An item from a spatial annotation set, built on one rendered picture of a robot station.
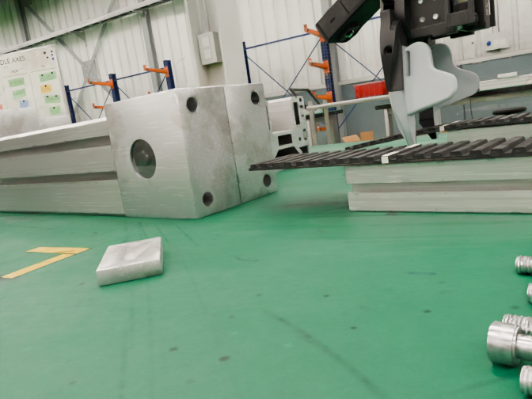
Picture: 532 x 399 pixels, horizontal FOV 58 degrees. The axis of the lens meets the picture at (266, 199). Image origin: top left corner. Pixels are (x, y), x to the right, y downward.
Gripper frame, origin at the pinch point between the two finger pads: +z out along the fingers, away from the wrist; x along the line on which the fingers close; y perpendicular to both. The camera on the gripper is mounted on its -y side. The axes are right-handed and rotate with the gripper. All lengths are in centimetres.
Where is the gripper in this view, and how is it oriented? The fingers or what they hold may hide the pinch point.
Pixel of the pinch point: (416, 130)
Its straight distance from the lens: 51.1
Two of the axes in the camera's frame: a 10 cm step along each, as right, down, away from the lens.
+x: 6.2, -2.2, 7.5
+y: 7.7, -0.1, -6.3
